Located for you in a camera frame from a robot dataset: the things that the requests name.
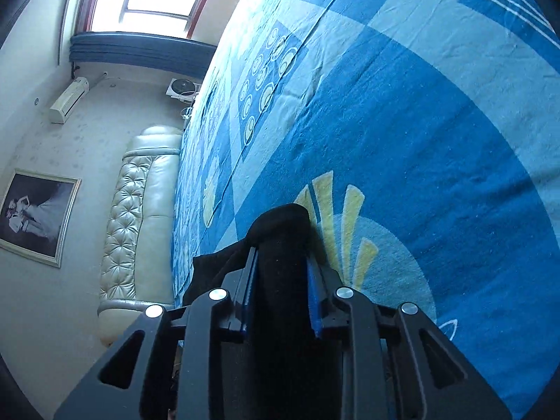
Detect blue curtain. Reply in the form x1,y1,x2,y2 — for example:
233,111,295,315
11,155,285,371
69,30,219,85

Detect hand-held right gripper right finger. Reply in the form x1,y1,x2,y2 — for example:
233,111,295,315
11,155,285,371
306,257,512,420

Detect white wall air conditioner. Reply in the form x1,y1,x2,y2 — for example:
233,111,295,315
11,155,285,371
48,76,90,124

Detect blue patterned bed sheet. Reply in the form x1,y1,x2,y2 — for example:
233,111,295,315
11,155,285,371
173,0,560,420

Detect framed wall photograph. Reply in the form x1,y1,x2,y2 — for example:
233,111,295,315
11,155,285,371
0,167,82,268

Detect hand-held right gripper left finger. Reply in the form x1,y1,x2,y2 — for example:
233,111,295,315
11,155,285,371
55,247,260,420

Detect white box fan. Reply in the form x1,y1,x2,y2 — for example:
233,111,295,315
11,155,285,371
165,77,202,97

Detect black studded pants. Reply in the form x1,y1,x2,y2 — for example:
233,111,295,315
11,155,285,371
192,203,316,386

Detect tufted leather bed headboard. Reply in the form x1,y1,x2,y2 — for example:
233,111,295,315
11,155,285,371
97,125,184,346

